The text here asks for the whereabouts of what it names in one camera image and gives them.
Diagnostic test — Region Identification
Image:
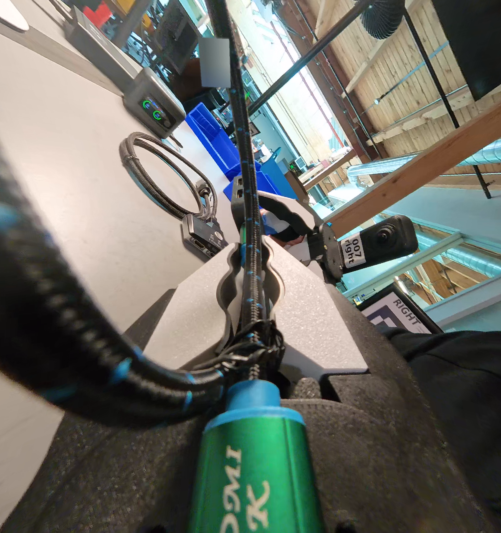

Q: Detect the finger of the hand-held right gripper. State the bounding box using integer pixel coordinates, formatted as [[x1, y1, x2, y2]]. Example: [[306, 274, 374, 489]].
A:
[[257, 189, 323, 243], [285, 241, 314, 266]]

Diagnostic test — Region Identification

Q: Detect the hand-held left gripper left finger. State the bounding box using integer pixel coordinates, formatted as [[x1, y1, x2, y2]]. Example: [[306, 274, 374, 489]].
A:
[[143, 243, 244, 370]]

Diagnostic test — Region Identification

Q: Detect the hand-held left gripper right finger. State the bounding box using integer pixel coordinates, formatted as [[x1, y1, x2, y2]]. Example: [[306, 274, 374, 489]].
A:
[[261, 235, 368, 375]]

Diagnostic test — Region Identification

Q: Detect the blue plastic bin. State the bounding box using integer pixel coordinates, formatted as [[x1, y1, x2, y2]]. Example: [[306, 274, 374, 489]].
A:
[[223, 160, 297, 200], [185, 102, 241, 175]]

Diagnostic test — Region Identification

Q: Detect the black hdmi switch box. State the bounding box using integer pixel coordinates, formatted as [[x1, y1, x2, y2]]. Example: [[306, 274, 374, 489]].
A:
[[181, 214, 230, 263]]

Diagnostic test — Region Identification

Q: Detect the green plug braided hdmi cable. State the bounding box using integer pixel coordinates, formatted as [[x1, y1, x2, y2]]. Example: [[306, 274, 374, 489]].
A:
[[0, 0, 324, 533]]

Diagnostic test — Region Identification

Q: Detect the black braided switch cable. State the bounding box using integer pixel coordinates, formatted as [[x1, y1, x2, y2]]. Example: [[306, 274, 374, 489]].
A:
[[119, 131, 220, 225]]

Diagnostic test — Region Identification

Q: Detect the person's right forearm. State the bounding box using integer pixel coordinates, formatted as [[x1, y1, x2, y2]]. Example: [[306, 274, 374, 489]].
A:
[[379, 327, 501, 392]]

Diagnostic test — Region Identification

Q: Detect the brown cardboard box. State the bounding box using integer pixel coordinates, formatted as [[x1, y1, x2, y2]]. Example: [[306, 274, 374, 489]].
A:
[[284, 171, 309, 196]]

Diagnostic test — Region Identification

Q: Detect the black framed white sign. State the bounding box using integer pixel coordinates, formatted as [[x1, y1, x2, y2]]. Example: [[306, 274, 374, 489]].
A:
[[359, 283, 444, 334]]

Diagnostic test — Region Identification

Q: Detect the wooden beam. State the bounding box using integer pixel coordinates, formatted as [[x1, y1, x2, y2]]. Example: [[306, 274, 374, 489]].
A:
[[327, 94, 501, 236]]

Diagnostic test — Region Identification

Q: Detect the black metal pole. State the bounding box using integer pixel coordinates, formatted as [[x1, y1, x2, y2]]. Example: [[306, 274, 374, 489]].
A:
[[248, 0, 374, 115]]

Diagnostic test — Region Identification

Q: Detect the person's black clothed torso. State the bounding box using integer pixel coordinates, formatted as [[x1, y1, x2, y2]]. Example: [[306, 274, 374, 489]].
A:
[[409, 366, 501, 517]]

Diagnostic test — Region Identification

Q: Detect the dark grey power bank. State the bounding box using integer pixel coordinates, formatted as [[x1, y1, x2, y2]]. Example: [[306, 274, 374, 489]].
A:
[[123, 69, 187, 140]]

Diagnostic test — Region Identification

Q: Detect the black monitor on stand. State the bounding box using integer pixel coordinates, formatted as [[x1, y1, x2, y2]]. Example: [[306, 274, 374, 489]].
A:
[[153, 0, 201, 76]]

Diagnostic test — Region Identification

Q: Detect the grey metal pole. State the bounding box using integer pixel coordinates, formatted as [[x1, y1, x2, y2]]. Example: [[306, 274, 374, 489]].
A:
[[111, 0, 153, 48]]

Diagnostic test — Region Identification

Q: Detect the black power adapter brick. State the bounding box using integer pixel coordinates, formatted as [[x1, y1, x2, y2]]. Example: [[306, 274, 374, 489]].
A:
[[65, 6, 141, 80]]

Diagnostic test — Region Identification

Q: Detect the red plastic bin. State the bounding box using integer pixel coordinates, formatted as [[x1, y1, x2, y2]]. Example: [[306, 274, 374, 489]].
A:
[[82, 0, 114, 26]]

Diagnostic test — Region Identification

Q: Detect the silver ventilation duct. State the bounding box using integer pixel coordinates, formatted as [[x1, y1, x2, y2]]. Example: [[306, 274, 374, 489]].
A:
[[348, 135, 501, 188], [417, 231, 501, 275]]

